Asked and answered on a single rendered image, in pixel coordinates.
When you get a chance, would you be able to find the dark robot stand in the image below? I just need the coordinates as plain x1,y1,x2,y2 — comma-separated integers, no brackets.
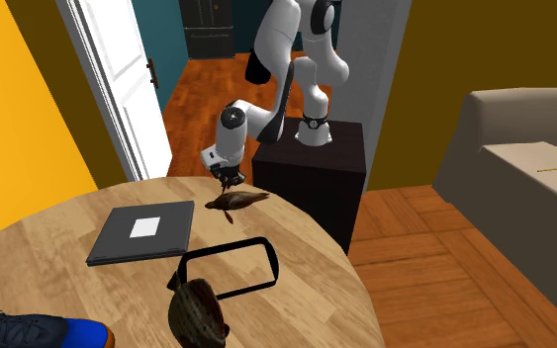
251,117,367,256

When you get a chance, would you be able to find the brown bird figure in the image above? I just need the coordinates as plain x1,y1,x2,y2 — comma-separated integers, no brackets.
204,190,271,225

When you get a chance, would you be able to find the round wooden table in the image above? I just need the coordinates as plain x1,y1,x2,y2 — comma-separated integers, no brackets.
0,175,387,348

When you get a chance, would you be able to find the dark cabinet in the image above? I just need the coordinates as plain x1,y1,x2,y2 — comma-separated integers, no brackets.
178,0,236,60

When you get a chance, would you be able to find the brown scaly fish figure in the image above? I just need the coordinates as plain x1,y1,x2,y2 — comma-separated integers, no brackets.
166,271,232,348

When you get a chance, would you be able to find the grey closed laptop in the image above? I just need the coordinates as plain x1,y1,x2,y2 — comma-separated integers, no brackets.
85,200,196,267

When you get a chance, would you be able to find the white door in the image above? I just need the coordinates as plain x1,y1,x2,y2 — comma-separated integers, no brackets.
54,0,173,182

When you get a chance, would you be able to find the beige sofa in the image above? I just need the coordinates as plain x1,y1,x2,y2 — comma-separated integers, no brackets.
431,86,557,337

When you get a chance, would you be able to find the dark blue sneaker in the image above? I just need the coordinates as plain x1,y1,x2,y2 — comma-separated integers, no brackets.
0,299,116,348

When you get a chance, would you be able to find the black rectangular frame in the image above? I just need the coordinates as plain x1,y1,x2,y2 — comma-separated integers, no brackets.
177,236,281,302

